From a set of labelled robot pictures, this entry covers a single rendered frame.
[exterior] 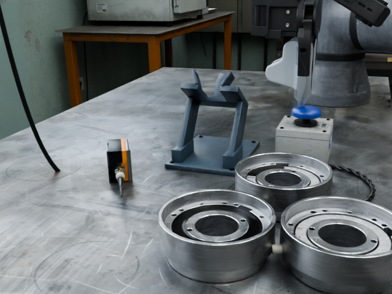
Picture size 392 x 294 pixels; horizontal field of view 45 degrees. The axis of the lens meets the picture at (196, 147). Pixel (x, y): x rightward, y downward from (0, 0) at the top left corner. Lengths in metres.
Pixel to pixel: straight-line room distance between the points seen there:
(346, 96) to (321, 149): 0.31
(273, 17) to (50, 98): 2.30
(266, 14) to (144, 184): 0.26
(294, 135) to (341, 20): 0.33
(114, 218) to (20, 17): 2.19
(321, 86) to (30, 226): 0.62
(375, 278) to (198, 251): 0.14
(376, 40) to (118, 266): 0.62
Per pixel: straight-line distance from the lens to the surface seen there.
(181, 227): 0.43
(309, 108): 0.66
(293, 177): 0.54
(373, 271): 0.39
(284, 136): 0.64
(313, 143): 0.64
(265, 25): 0.62
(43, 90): 2.78
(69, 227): 0.51
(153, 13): 2.73
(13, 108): 2.60
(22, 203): 0.58
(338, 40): 0.93
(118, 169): 0.57
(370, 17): 0.61
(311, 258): 0.39
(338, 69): 0.94
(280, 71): 0.64
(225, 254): 0.38
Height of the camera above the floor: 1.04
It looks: 20 degrees down
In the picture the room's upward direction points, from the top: 1 degrees counter-clockwise
